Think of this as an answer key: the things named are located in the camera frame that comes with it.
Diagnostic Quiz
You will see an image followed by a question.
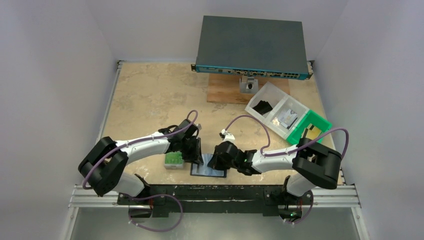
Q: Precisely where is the blue card holder wallet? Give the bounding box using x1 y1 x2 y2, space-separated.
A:
190 153 227 178

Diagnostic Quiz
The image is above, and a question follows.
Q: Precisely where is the green card box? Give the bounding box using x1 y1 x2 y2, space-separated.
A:
163 151 184 170

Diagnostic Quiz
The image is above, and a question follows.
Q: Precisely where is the blue network switch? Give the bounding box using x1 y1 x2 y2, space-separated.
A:
191 15 313 80

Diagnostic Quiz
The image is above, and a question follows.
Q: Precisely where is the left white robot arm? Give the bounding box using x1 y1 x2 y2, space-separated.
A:
77 119 203 198

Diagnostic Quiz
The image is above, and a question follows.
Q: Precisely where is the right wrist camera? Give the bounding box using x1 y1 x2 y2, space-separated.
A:
219 129 236 144

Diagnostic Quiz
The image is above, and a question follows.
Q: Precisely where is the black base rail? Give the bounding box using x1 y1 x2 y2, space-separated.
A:
117 184 313 218

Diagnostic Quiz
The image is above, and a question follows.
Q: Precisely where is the gold card black stripe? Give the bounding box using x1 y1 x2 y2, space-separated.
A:
301 124 322 140

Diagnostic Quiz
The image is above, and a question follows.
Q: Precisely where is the grey metal stand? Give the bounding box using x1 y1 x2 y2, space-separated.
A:
239 76 259 94

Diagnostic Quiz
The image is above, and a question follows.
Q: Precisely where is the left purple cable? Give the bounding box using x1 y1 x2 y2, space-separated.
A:
81 109 200 233

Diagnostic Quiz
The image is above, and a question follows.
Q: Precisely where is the green plastic bin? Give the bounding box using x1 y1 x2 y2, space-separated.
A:
286 110 333 145

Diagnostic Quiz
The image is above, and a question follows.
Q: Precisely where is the wooden board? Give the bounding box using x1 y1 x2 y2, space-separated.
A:
206 73 290 104

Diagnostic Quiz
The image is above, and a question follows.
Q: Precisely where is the black card in bin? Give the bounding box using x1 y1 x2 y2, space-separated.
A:
252 100 273 116

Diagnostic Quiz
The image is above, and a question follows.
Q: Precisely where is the purple cable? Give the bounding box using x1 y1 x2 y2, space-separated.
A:
81 109 200 233
222 114 350 225

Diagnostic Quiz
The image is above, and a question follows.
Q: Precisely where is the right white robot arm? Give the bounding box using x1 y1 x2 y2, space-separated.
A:
208 138 342 197

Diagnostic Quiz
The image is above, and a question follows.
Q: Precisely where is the clear plastic bin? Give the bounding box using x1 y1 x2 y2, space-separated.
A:
244 81 289 122
264 96 310 140

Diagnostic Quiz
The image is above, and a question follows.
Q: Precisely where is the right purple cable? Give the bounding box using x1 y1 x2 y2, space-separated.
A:
222 114 350 225

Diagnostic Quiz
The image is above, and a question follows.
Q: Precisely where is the white blue card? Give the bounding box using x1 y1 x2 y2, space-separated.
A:
277 108 298 129

